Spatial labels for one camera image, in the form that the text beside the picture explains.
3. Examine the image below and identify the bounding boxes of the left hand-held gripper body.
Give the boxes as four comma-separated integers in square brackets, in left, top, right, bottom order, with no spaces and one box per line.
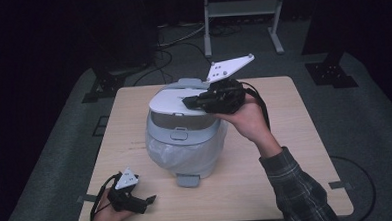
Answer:
[105,166,149,216]

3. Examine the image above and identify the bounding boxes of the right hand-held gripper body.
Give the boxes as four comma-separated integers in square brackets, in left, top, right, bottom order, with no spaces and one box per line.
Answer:
[200,53,258,116]

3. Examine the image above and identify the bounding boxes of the person's left hand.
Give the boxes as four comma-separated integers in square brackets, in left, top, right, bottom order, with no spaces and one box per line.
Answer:
[84,188,137,221]

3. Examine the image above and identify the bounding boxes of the person's right hand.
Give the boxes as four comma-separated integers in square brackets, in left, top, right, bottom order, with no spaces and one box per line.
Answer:
[212,92,284,162]

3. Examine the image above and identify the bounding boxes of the grey tape strip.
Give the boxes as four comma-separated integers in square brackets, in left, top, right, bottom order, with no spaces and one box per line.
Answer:
[327,180,355,191]
[76,194,100,205]

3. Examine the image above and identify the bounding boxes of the translucent plastic trash bag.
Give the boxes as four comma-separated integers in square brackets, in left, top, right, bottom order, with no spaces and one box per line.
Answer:
[144,119,231,177]

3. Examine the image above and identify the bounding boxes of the white metal stand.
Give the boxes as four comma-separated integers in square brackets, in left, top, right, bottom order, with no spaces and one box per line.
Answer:
[201,0,290,59]

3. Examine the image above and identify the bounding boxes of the black stand base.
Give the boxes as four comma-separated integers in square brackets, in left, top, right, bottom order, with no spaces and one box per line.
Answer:
[303,48,359,91]
[79,70,129,105]

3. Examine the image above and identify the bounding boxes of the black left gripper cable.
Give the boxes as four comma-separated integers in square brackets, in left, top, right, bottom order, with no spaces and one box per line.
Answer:
[88,173,124,221]

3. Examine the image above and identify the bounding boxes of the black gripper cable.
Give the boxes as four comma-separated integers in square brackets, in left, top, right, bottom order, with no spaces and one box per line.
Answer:
[88,173,124,221]
[240,79,272,133]

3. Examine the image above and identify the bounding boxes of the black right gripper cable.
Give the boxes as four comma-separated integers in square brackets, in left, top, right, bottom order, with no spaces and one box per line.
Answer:
[240,79,272,133]

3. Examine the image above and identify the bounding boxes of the grey floor cable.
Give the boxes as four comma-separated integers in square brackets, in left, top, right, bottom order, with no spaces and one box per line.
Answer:
[155,21,209,49]

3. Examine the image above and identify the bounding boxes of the black looped floor cable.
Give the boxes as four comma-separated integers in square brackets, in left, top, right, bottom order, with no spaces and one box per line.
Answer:
[328,153,379,217]

